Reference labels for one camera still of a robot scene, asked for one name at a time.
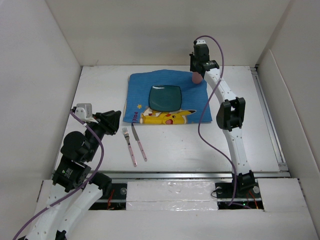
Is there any purple cable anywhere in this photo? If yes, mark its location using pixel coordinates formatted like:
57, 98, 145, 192
195, 35, 237, 207
11, 111, 105, 240

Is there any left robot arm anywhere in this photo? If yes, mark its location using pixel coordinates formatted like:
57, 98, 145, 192
22, 106, 121, 240

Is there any pink handled knife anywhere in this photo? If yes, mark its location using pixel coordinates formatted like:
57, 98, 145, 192
131, 123, 148, 162

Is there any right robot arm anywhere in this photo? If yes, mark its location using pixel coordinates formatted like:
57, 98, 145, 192
190, 39, 256, 197

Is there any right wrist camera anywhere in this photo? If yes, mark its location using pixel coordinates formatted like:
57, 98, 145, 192
193, 39, 207, 45

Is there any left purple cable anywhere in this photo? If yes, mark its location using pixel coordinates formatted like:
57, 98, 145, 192
11, 111, 105, 240

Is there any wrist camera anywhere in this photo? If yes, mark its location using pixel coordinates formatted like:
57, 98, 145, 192
193, 39, 207, 45
72, 103, 98, 123

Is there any dark green square plate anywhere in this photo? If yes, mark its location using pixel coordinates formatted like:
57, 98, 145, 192
148, 85, 182, 112

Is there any pink handled fork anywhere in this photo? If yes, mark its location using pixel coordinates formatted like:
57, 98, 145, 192
122, 127, 138, 167

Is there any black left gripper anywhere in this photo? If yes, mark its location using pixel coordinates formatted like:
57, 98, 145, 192
86, 109, 121, 161

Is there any pink plastic cup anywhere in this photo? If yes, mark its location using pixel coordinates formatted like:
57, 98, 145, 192
192, 72, 203, 84

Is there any blue Pikachu placemat cloth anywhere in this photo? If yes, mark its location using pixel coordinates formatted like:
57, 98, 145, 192
123, 69, 213, 125

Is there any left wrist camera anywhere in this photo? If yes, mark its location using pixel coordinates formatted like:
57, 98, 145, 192
72, 103, 98, 123

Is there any aluminium rail frame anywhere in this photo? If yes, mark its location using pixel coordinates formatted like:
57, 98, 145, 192
51, 65, 291, 204

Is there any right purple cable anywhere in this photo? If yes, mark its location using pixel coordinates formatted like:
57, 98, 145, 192
195, 35, 237, 207

